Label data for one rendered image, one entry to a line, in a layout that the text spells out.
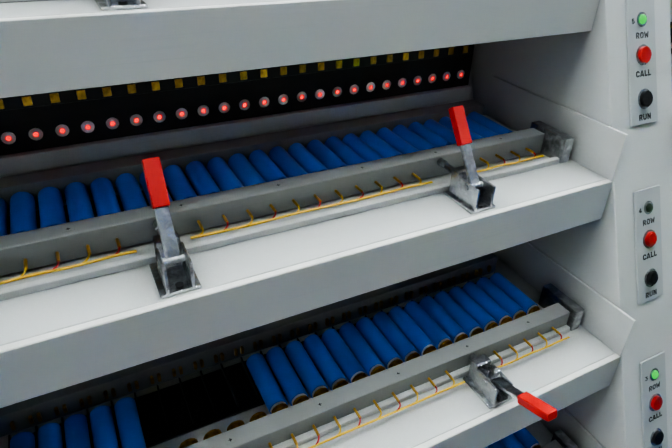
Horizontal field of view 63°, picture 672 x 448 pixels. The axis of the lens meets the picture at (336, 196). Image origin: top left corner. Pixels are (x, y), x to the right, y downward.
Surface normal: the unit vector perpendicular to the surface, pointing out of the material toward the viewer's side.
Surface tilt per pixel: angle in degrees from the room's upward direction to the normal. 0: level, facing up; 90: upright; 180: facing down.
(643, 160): 90
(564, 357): 22
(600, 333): 90
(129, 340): 112
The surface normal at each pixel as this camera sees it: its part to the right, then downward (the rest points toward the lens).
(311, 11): 0.46, 0.46
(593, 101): -0.89, 0.20
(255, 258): 0.04, -0.87
